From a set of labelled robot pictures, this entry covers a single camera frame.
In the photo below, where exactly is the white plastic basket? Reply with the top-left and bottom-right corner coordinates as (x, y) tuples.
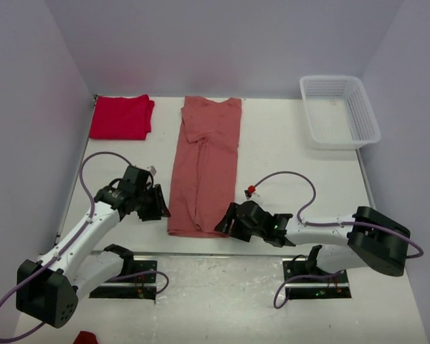
(300, 75), (381, 150)

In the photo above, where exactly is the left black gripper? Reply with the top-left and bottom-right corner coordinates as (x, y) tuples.
(134, 183), (171, 221)

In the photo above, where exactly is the salmon pink t shirt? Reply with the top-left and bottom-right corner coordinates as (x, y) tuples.
(167, 96), (242, 238)

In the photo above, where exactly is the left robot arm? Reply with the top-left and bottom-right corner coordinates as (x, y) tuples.
(16, 166), (170, 328)

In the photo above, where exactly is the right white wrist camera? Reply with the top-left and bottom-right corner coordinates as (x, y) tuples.
(244, 185), (263, 205)

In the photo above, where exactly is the folded red t shirt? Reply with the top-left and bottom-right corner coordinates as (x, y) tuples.
(89, 95), (155, 140)

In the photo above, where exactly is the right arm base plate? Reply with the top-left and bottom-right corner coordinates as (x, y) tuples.
(282, 255), (352, 300)

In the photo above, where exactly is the red cloth at bottom edge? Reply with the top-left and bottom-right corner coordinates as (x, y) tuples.
(73, 331), (98, 344)

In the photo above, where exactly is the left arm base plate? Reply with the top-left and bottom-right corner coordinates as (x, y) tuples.
(89, 257), (158, 301)

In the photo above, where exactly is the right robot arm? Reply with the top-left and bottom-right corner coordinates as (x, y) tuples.
(215, 201), (411, 282)

